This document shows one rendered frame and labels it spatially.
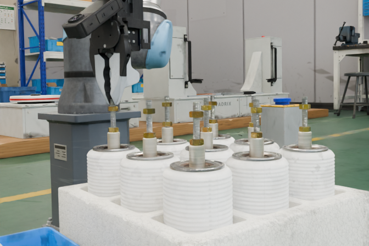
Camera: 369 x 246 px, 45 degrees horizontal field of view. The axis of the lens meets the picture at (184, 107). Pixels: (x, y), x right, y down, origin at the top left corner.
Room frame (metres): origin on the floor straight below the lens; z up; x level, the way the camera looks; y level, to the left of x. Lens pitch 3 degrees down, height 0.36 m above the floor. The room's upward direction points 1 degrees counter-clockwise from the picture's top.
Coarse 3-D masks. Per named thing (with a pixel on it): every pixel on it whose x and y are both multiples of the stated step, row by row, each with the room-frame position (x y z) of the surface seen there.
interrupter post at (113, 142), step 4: (108, 132) 0.79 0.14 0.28; (116, 132) 0.78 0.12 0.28; (108, 136) 0.78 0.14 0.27; (112, 136) 0.78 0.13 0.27; (116, 136) 0.78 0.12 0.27; (108, 140) 0.78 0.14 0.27; (112, 140) 0.78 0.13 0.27; (116, 140) 0.78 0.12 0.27; (108, 144) 0.78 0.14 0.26; (112, 144) 0.78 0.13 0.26; (116, 144) 0.78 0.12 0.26; (108, 148) 0.78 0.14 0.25; (112, 148) 0.78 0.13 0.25; (116, 148) 0.78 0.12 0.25
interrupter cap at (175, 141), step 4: (156, 140) 0.88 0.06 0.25; (160, 140) 0.88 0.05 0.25; (176, 140) 0.88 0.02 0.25; (180, 140) 0.87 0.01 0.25; (184, 140) 0.87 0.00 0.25; (160, 144) 0.83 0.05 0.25; (164, 144) 0.83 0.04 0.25; (168, 144) 0.83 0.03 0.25; (172, 144) 0.83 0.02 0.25; (176, 144) 0.83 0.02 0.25
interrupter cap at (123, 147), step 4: (104, 144) 0.82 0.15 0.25; (120, 144) 0.82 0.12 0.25; (124, 144) 0.82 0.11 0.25; (128, 144) 0.82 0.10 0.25; (92, 148) 0.78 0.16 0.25; (96, 148) 0.78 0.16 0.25; (100, 148) 0.78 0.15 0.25; (104, 148) 0.80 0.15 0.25; (120, 148) 0.77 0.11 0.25; (124, 148) 0.77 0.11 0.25; (128, 148) 0.77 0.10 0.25; (132, 148) 0.78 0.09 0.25
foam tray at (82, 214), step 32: (64, 192) 0.78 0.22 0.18; (352, 192) 0.73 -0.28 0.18; (64, 224) 0.78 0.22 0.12; (96, 224) 0.68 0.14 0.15; (128, 224) 0.60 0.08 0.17; (160, 224) 0.58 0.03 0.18; (256, 224) 0.57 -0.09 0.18; (288, 224) 0.60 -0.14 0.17; (320, 224) 0.65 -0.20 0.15; (352, 224) 0.70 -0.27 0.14
